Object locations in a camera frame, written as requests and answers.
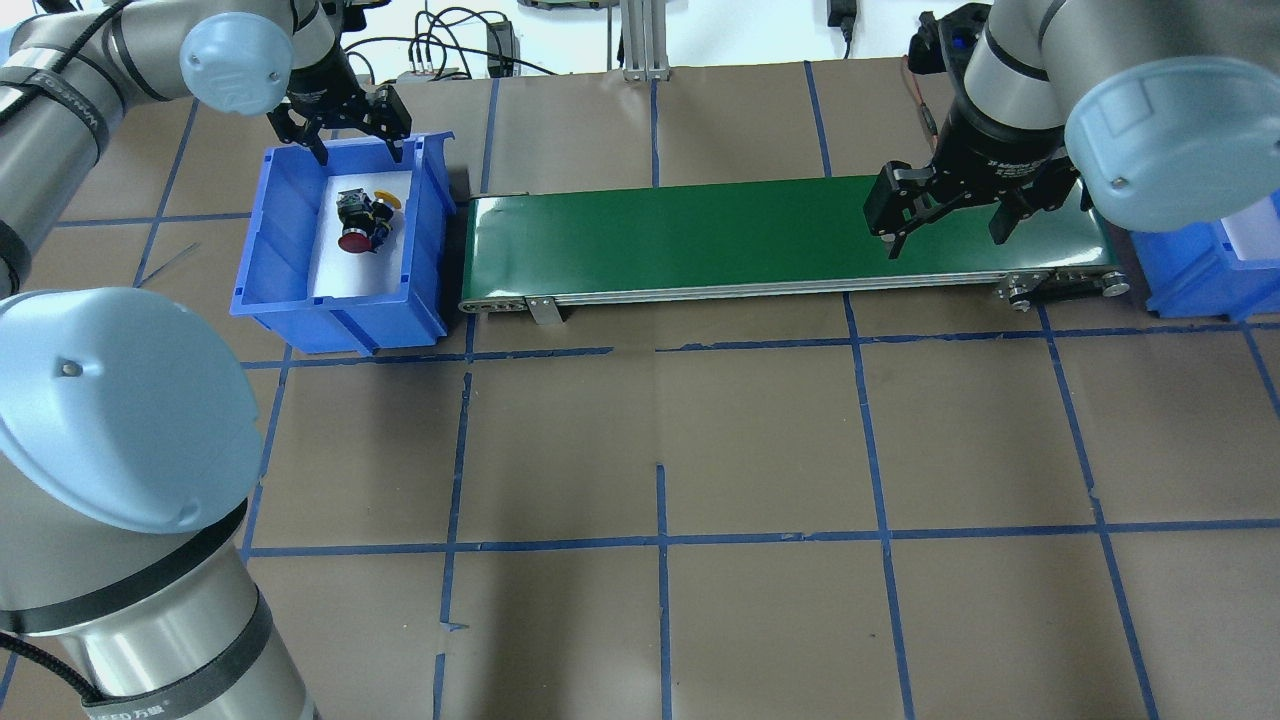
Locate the black power adapter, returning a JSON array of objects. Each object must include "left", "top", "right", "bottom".
[{"left": 486, "top": 20, "right": 520, "bottom": 78}]

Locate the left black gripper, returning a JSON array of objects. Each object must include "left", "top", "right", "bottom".
[{"left": 268, "top": 50, "right": 412, "bottom": 167}]

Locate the blue plastic bin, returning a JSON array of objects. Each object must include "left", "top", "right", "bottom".
[
  {"left": 230, "top": 132, "right": 456, "bottom": 356},
  {"left": 1130, "top": 219, "right": 1279, "bottom": 322}
]

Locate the right blue plastic bin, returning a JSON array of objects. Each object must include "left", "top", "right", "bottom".
[{"left": 1130, "top": 219, "right": 1279, "bottom": 322}]

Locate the white foam pad right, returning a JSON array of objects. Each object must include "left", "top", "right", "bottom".
[{"left": 1220, "top": 191, "right": 1279, "bottom": 263}]

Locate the white foam pad left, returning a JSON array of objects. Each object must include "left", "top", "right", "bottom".
[{"left": 307, "top": 170, "right": 412, "bottom": 299}]

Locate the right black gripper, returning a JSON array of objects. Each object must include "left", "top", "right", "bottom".
[{"left": 864, "top": 102, "right": 1080, "bottom": 260}]

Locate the aluminium frame post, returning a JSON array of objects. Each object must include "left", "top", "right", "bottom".
[{"left": 620, "top": 0, "right": 671, "bottom": 82}]

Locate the left blue plastic bin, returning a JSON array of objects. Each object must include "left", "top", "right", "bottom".
[{"left": 230, "top": 132, "right": 456, "bottom": 356}]

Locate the white foam pad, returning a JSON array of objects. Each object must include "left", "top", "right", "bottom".
[
  {"left": 307, "top": 170, "right": 412, "bottom": 299},
  {"left": 1220, "top": 191, "right": 1279, "bottom": 263}
]

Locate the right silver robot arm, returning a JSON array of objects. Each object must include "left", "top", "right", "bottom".
[{"left": 863, "top": 1, "right": 1279, "bottom": 258}]

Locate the green conveyor belt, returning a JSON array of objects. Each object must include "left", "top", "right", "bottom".
[{"left": 460, "top": 176, "right": 1132, "bottom": 323}]

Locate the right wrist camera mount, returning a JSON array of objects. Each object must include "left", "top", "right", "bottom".
[{"left": 908, "top": 3, "right": 992, "bottom": 76}]

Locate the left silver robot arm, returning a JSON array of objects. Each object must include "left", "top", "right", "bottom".
[{"left": 3, "top": 1, "right": 411, "bottom": 719}]

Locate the red push button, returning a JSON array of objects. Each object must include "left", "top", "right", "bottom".
[{"left": 335, "top": 188, "right": 378, "bottom": 254}]

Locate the yellow push button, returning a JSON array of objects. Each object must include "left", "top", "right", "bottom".
[{"left": 370, "top": 190, "right": 403, "bottom": 252}]

